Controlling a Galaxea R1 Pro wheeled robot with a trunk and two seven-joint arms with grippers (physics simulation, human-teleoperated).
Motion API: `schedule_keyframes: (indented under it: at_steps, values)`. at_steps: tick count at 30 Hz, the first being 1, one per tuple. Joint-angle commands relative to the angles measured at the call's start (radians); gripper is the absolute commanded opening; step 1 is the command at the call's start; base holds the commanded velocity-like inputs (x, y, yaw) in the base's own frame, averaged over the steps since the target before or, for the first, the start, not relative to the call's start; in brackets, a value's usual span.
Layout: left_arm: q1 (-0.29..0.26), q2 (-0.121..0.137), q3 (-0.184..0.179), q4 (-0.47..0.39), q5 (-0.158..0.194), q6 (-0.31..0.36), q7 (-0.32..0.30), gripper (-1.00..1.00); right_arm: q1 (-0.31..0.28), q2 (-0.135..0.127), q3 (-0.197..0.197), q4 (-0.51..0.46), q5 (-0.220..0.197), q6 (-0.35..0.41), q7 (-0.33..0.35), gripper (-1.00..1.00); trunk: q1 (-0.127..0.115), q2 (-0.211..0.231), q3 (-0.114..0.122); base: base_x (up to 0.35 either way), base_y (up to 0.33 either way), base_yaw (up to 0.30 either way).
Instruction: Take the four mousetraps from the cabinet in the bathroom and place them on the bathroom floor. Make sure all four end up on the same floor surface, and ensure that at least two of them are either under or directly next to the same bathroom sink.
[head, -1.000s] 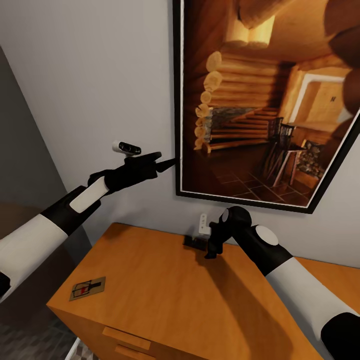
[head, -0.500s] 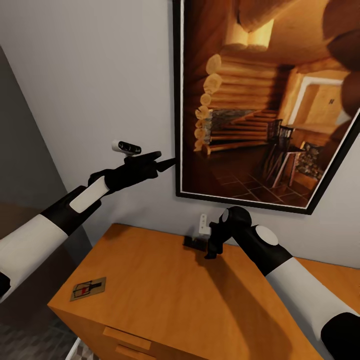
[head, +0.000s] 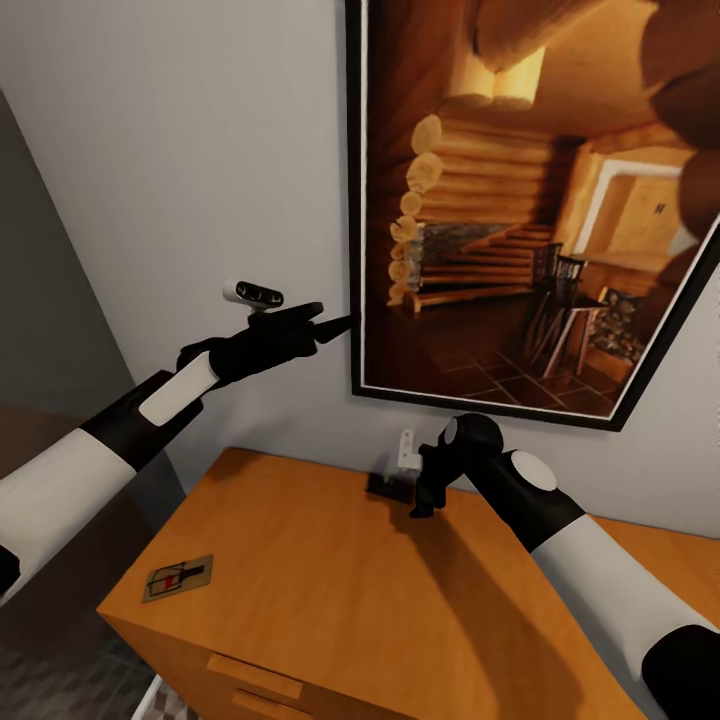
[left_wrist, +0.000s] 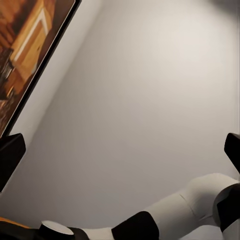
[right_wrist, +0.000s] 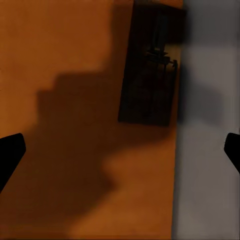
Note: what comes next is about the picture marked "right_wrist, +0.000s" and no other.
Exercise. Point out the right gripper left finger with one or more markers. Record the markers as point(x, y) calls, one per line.
point(12, 150)

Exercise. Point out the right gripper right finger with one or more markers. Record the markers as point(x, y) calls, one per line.
point(232, 149)

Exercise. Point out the mousetrap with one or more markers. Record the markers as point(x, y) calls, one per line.
point(152, 62)

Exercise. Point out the cabinet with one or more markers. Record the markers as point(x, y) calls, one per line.
point(84, 175)

